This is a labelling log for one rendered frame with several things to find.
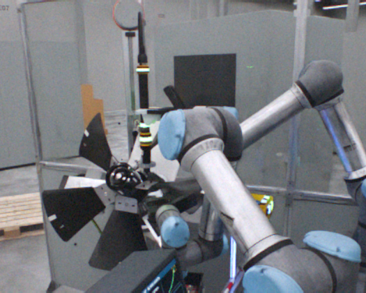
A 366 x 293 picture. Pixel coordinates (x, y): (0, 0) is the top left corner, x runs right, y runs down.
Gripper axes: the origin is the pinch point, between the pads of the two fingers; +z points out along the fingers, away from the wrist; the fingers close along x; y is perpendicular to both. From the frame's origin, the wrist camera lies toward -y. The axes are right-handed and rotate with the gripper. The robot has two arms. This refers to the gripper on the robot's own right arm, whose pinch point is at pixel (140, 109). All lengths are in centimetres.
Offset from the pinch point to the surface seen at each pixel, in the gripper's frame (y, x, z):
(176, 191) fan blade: 28.3, -6.4, -14.8
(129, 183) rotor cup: 26.5, -5.8, 3.4
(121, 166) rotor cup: 21.8, -0.2, 8.5
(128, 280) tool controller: 22, -76, -25
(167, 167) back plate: 29.1, 28.2, -1.4
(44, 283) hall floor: 147, 96, 122
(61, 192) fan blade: 32.6, -4.7, 33.4
